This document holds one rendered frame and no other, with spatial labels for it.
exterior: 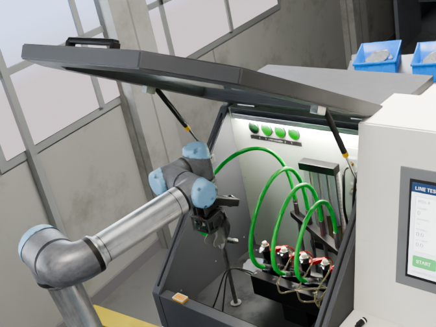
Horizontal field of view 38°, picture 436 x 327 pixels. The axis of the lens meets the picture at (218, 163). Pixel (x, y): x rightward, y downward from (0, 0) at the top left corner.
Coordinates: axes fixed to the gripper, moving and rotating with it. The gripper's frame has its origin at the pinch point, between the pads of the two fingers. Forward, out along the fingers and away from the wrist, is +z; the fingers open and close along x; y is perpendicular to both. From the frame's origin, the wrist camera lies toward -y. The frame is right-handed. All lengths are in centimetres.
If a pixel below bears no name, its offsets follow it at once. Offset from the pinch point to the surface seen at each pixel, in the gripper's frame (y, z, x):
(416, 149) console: -28, -28, 52
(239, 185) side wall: -45, 9, -32
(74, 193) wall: -55, 49, -173
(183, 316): 6.4, 32.6, -20.8
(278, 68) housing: -76, -28, -27
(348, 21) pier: -416, 60, -203
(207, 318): 6.4, 28.3, -8.5
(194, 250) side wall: -14.8, 21.2, -31.5
